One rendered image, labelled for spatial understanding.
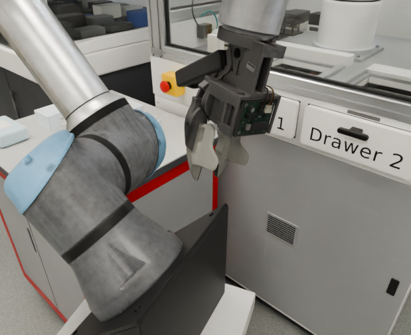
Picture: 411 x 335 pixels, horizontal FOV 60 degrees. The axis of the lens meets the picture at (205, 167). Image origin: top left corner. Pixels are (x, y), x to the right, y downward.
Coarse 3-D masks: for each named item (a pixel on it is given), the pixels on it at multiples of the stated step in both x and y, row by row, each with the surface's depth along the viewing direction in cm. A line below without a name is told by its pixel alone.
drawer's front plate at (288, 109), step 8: (280, 104) 99; (288, 104) 98; (296, 104) 96; (272, 112) 102; (280, 112) 100; (288, 112) 99; (296, 112) 98; (280, 120) 102; (288, 120) 100; (296, 120) 99; (272, 128) 105; (288, 128) 101; (288, 136) 102
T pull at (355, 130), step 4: (340, 128) 87; (344, 128) 86; (352, 128) 87; (356, 128) 87; (340, 132) 87; (344, 132) 86; (348, 132) 86; (352, 132) 85; (356, 132) 85; (360, 132) 85; (352, 136) 85; (356, 136) 85; (360, 136) 84; (364, 136) 83; (368, 136) 83; (364, 140) 84
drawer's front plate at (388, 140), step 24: (312, 120) 95; (336, 120) 90; (360, 120) 86; (312, 144) 98; (336, 144) 93; (360, 144) 88; (384, 144) 84; (408, 144) 81; (384, 168) 87; (408, 168) 83
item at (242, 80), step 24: (240, 48) 42; (264, 48) 39; (216, 72) 46; (240, 72) 42; (264, 72) 42; (216, 96) 44; (240, 96) 41; (264, 96) 43; (216, 120) 46; (240, 120) 43; (264, 120) 45
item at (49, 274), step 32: (128, 96) 146; (32, 128) 121; (64, 128) 121; (0, 160) 103; (0, 192) 119; (160, 192) 106; (192, 192) 119; (160, 224) 112; (32, 256) 126; (64, 288) 113; (64, 320) 132
